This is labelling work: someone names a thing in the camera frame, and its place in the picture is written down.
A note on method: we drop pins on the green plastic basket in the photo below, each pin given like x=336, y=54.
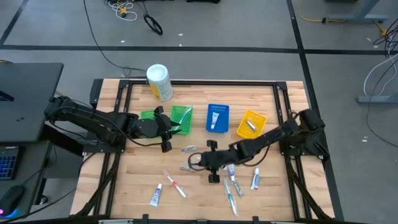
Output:
x=146, y=114
x=186, y=129

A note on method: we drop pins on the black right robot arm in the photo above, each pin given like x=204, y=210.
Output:
x=270, y=137

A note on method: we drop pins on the green white toothbrush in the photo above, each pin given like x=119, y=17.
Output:
x=230, y=196

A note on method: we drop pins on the white blue toothpaste tube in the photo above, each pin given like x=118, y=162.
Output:
x=231, y=172

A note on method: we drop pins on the black desk top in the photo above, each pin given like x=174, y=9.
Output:
x=28, y=99

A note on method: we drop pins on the blue plastic basket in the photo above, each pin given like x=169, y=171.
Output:
x=222, y=123

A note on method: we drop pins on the blue white toothbrush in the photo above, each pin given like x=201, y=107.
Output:
x=185, y=115

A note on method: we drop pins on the white grey toothpaste tube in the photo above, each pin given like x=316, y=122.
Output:
x=214, y=119

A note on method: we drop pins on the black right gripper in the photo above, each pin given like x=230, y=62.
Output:
x=217, y=158

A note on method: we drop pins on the silver table bracket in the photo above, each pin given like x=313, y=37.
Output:
x=115, y=221

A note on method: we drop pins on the black desk caster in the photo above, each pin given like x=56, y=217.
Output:
x=43, y=199

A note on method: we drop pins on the grey desk leg base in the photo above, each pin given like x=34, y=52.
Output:
x=376, y=99
x=357, y=17

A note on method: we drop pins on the black floor object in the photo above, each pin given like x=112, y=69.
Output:
x=202, y=1

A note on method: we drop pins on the white red toothpaste tube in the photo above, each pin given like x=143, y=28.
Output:
x=255, y=180

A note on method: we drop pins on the backlit computer keyboard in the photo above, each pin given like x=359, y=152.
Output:
x=7, y=163

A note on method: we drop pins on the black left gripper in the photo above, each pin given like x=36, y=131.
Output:
x=149, y=128

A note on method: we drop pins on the yellow plastic basket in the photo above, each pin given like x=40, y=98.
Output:
x=244, y=132

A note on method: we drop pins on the blue purple toothpaste tube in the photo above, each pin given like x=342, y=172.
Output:
x=156, y=196

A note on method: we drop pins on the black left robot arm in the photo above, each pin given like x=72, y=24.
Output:
x=93, y=119

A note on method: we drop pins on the white yellow wipes canister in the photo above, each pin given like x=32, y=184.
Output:
x=159, y=81

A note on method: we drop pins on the black table clamp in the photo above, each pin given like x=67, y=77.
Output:
x=145, y=217
x=255, y=219

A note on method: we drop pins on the black desk support beam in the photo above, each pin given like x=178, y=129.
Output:
x=62, y=141

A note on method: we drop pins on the black computer mouse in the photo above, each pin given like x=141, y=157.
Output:
x=11, y=199

